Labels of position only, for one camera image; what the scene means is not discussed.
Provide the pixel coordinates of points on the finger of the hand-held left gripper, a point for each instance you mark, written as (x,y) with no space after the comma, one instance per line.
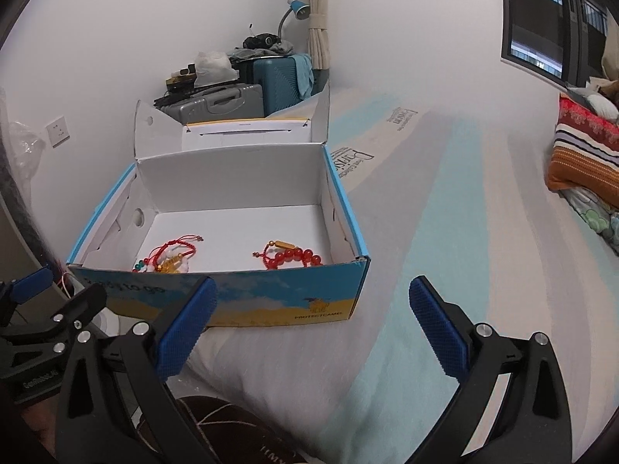
(31,285)
(82,304)

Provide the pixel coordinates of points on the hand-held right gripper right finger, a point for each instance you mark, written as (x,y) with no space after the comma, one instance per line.
(435,328)

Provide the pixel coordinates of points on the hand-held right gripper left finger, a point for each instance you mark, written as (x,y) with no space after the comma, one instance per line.
(186,328)

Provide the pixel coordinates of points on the blue yellow cardboard box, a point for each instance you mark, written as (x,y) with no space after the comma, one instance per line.
(242,174)

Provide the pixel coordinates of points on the brown patterned cloth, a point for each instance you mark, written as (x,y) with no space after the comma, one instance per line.
(232,425)

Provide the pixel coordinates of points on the clear plastic bag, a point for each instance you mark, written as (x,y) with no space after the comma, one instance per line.
(22,150)

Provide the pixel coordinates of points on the floral quilt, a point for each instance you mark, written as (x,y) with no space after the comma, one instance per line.
(595,217)

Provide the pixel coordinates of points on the grey suitcase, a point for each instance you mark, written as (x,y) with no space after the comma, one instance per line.
(227,104)

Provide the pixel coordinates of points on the striped orange pillow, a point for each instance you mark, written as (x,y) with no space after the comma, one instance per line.
(585,154)

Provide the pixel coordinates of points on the black gold small boxes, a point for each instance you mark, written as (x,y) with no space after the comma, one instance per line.
(181,80)

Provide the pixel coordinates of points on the white plastic bag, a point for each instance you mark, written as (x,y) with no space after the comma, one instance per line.
(213,70)

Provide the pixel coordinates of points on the teal suitcase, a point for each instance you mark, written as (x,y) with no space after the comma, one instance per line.
(278,82)

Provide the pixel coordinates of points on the teal cloth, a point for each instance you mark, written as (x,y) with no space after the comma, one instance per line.
(303,75)

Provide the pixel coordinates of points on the black bag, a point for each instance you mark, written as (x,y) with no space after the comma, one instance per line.
(263,41)

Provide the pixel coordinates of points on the dark framed window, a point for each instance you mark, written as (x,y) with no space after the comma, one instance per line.
(537,24)

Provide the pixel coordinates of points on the blue desk lamp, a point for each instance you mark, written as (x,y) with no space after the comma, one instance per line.
(299,8)

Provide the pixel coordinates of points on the beige curtain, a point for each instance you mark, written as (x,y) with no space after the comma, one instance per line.
(317,9)

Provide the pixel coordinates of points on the white wall socket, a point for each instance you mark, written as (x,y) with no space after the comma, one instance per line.
(58,131)

